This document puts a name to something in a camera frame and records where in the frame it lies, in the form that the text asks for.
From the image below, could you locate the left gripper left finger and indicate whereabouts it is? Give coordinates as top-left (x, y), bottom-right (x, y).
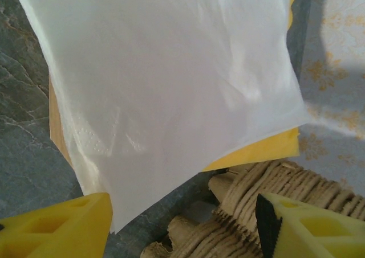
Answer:
top-left (0, 191), bottom-right (112, 258)

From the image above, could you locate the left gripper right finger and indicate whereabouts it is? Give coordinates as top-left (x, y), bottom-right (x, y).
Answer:
top-left (255, 191), bottom-right (365, 258)

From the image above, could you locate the cardboard cup carrier stack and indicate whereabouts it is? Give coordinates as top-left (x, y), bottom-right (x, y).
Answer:
top-left (141, 159), bottom-right (365, 258)

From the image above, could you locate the white paper napkin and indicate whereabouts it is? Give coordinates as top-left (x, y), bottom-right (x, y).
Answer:
top-left (11, 0), bottom-right (310, 235)

